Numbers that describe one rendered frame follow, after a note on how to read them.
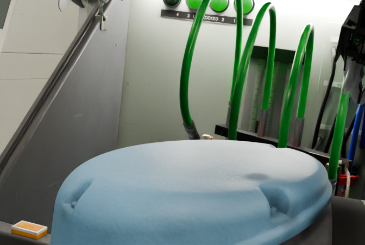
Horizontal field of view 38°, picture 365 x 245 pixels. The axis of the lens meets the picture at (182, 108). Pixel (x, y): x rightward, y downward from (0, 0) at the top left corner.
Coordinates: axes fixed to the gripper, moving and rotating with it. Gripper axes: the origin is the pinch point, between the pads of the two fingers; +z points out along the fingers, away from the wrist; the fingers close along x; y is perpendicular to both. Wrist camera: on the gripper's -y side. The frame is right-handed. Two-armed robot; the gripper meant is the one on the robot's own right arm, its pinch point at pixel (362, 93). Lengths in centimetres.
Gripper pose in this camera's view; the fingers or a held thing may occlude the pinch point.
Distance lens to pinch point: 79.4
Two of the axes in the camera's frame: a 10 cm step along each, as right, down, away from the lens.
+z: 0.1, 7.7, 6.3
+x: 8.8, 2.9, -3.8
